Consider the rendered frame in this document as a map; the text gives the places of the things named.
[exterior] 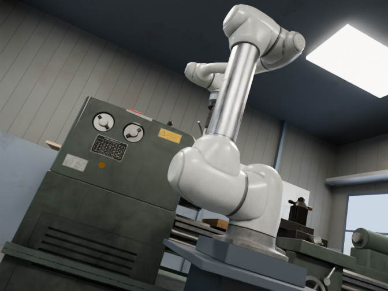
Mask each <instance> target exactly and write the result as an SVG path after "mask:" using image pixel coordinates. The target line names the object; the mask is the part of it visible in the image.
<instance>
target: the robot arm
mask: <svg viewBox="0 0 388 291"><path fill-rule="evenodd" d="M223 31H224V33H225V35H226V36H227V37H228V38H229V48H230V52H231V55H230V58H229V62H228V63H210V64H206V63H202V64H200V63H195V62H190V63H188V64H187V66H186V69H185V72H184V73H185V76H186V77H187V78H188V79H189V80H190V81H191V82H193V83H195V84H197V85H199V86H201V87H204V88H206V89H208V90H209V91H210V92H211V94H210V98H209V100H208V101H209V104H208V109H209V110H210V111H209V113H208V117H207V122H206V125H205V127H204V132H203V136H202V137H201V138H199V139H197V140H196V141H195V143H194V145H193V146H192V147H186V148H184V149H182V150H180V151H179V152H178V153H177V154H176V155H175V156H174V158H173V159H172V161H171V163H170V166H169V171H168V175H167V178H168V181H169V183H170V185H171V187H172V188H173V189H174V191H175V192H176V193H177V194H179V195H180V196H181V197H182V198H183V199H185V200H186V201H188V202H190V203H192V204H194V205H196V206H198V207H200V208H203V209H205V210H208V211H211V212H214V213H218V214H222V215H224V216H226V217H227V218H229V223H228V226H227V229H226V233H225V234H224V235H216V234H215V235H213V239H216V240H219V241H223V242H226V243H230V244H233V245H236V246H239V247H242V248H245V249H248V250H251V251H254V252H257V253H261V254H264V255H267V256H270V257H272V258H276V259H279V260H282V261H284V262H288V259H289V258H288V257H287V256H285V255H286V253H285V251H283V250H281V249H279V248H277V246H276V245H275V241H276V237H277V232H278V228H279V224H280V221H281V215H282V208H283V198H284V191H283V183H282V179H281V176H280V175H279V174H278V172H277V171H276V170H275V169H273V168H272V167H270V166H267V165H263V164H251V165H248V166H246V167H244V168H243V169H242V170H241V166H240V153H239V151H238V148H237V147H236V145H235V143H236V138H237V135H238V131H239V128H240V124H241V120H242V117H243V113H244V109H245V105H246V102H247V98H248V94H249V90H250V87H251V83H252V79H253V75H254V74H258V73H263V72H268V71H272V70H275V69H279V68H282V67H284V66H286V65H288V64H289V63H291V62H293V61H294V60H295V59H296V58H297V57H298V56H299V55H300V54H301V52H302V51H303V49H304V47H305V39H304V37H303V36H302V35H301V34H300V33H298V32H295V31H290V32H289V31H287V30H285V29H284V28H282V27H280V26H279V25H278V24H277V23H276V22H275V21H274V20H273V19H272V18H270V17H269V16H268V15H266V14H264V13H263V12H261V11H260V10H258V9H257V8H254V7H252V6H248V5H242V4H239V5H236V6H234V7H233V8H232V9H231V11H230V12H229V13H228V15H227V16H226V18H225V20H224V22H223Z"/></svg>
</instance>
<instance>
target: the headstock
mask: <svg viewBox="0 0 388 291"><path fill-rule="evenodd" d="M132 122H136V123H138V124H140V125H141V126H142V128H141V127H140V126H138V125H135V124H132ZM195 141H196V140H195V138H194V137H193V136H192V135H190V134H189V133H186V132H184V131H181V130H179V129H176V128H174V127H172V126H169V125H166V124H164V123H161V122H159V121H156V120H153V119H152V121H149V120H147V119H145V118H142V117H140V116H138V115H135V114H133V113H130V112H128V111H127V110H126V109H124V108H122V107H119V106H116V105H113V104H111V103H108V102H105V101H103V100H100V99H97V98H94V97H91V96H88V97H86V99H85V100H84V102H83V104H82V106H81V108H80V110H79V112H78V114H77V116H76V118H75V120H74V122H73V124H72V126H71V128H70V130H69V132H68V134H67V135H66V137H65V140H64V142H63V143H62V145H61V148H60V149H59V151H58V153H57V156H56V157H55V159H54V162H53V164H52V165H51V167H50V170H51V171H54V172H56V173H59V174H63V175H65V176H68V177H72V178H75V179H77V180H80V181H84V182H87V183H89V184H92V185H96V186H99V187H101V188H105V189H108V190H111V191H114V192H117V193H120V194H123V195H126V196H129V197H132V198H135V199H138V200H141V201H144V202H147V203H150V204H153V205H156V206H159V207H162V208H165V209H168V210H171V211H174V212H176V209H177V206H178V202H179V200H180V195H179V194H177V193H176V192H175V191H174V189H173V188H172V187H171V185H170V183H169V181H168V178H167V175H168V171H169V166H170V163H171V161H172V159H173V158H174V156H175V155H176V154H177V153H178V152H179V151H180V150H182V149H184V148H186V147H192V146H193V145H194V143H195Z"/></svg>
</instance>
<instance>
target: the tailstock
mask: <svg viewBox="0 0 388 291"><path fill-rule="evenodd" d="M352 244H353V246H354V247H351V248H350V256H352V257H354V258H356V270H355V271H354V270H349V269H346V268H343V269H344V270H348V271H351V272H353V273H356V274H360V275H363V276H366V277H369V278H372V279H375V280H378V281H381V282H384V283H388V237H387V236H384V235H382V234H379V233H375V232H373V231H370V230H367V229H364V228H362V227H360V228H357V229H356V230H355V231H354V232H353V234H352Z"/></svg>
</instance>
